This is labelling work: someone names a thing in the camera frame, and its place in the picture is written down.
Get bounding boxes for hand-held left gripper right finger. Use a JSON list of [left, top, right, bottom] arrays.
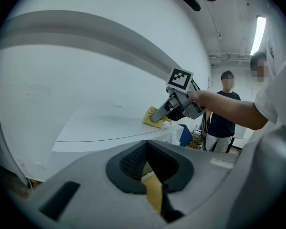
[[145, 139, 241, 229]]

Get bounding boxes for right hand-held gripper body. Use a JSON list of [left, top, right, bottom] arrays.
[[165, 67, 209, 120]]

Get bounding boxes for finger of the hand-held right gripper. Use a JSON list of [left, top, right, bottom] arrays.
[[150, 96, 181, 123]]

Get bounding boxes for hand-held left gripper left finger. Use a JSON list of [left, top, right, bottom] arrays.
[[26, 139, 169, 229]]

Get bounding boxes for yellow cloth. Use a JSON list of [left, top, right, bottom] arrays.
[[142, 105, 174, 129]]

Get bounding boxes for person's right forearm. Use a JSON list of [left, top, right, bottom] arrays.
[[187, 90, 269, 131]]

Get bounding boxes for brown cardboard box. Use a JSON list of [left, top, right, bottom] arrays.
[[185, 132, 203, 150]]

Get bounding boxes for blue chair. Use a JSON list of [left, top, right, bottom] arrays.
[[180, 125, 194, 147]]

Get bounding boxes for white ceiling pipes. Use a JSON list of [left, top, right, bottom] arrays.
[[208, 52, 252, 66]]

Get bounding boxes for ceiling tube light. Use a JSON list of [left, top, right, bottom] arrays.
[[250, 15, 267, 56]]

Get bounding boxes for person's white shirt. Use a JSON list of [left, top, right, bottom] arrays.
[[252, 0, 286, 143]]

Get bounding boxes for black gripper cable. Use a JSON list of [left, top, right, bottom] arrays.
[[201, 111, 212, 150]]

